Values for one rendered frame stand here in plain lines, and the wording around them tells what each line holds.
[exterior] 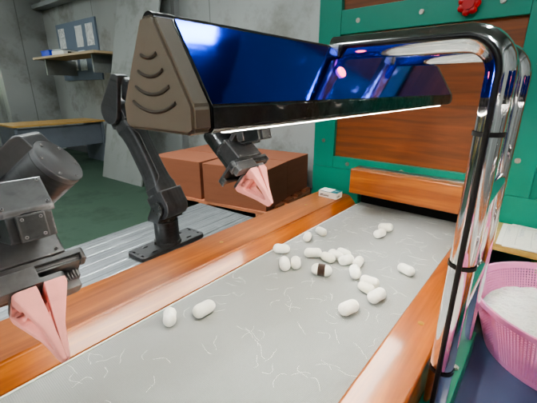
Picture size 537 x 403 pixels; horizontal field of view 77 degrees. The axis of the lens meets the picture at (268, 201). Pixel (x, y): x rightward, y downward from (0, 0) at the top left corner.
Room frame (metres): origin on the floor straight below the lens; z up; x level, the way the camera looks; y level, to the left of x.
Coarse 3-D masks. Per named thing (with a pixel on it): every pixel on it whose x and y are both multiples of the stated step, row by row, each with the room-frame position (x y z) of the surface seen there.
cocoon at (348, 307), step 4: (348, 300) 0.44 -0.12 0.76; (352, 300) 0.44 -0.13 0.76; (340, 304) 0.44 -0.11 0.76; (344, 304) 0.43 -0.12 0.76; (348, 304) 0.43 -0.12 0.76; (352, 304) 0.43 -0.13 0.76; (356, 304) 0.44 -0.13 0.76; (340, 308) 0.43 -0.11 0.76; (344, 308) 0.43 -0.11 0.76; (348, 308) 0.43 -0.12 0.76; (352, 308) 0.43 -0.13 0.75; (356, 308) 0.43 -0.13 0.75; (340, 312) 0.43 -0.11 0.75; (344, 312) 0.42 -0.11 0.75; (348, 312) 0.43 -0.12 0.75; (352, 312) 0.43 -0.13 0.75
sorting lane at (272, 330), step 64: (384, 256) 0.63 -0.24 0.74; (192, 320) 0.42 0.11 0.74; (256, 320) 0.42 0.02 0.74; (320, 320) 0.42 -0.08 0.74; (384, 320) 0.42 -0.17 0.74; (64, 384) 0.31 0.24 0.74; (128, 384) 0.31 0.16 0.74; (192, 384) 0.31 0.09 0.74; (256, 384) 0.31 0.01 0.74; (320, 384) 0.31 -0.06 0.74
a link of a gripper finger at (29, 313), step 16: (32, 288) 0.28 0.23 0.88; (80, 288) 0.35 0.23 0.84; (16, 304) 0.27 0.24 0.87; (32, 304) 0.28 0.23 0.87; (16, 320) 0.29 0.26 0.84; (32, 320) 0.27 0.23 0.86; (48, 320) 0.28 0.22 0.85; (32, 336) 0.29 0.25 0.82; (48, 336) 0.27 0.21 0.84; (64, 352) 0.27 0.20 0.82
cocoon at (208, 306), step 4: (208, 300) 0.44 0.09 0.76; (200, 304) 0.43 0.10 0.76; (204, 304) 0.43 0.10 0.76; (208, 304) 0.43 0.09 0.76; (212, 304) 0.44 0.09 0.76; (196, 308) 0.42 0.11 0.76; (200, 308) 0.42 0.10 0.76; (204, 308) 0.43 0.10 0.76; (208, 308) 0.43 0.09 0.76; (212, 308) 0.43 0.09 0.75; (196, 312) 0.42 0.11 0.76; (200, 312) 0.42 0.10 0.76; (204, 312) 0.42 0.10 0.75; (208, 312) 0.43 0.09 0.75; (212, 312) 0.43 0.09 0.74; (196, 316) 0.42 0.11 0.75; (200, 316) 0.42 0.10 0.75; (204, 316) 0.42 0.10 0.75
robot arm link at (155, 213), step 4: (156, 204) 0.78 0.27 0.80; (160, 204) 0.78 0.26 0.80; (152, 208) 0.79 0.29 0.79; (156, 208) 0.78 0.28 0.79; (160, 208) 0.77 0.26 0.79; (152, 212) 0.79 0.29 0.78; (156, 212) 0.78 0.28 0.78; (160, 212) 0.77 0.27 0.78; (148, 216) 0.80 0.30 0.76; (152, 216) 0.79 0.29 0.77; (156, 216) 0.78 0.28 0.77; (160, 216) 0.77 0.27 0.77; (176, 216) 0.83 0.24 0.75; (148, 220) 0.80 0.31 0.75; (152, 220) 0.79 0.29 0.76; (156, 220) 0.78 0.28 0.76; (160, 220) 0.78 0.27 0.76; (164, 220) 0.79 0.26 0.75
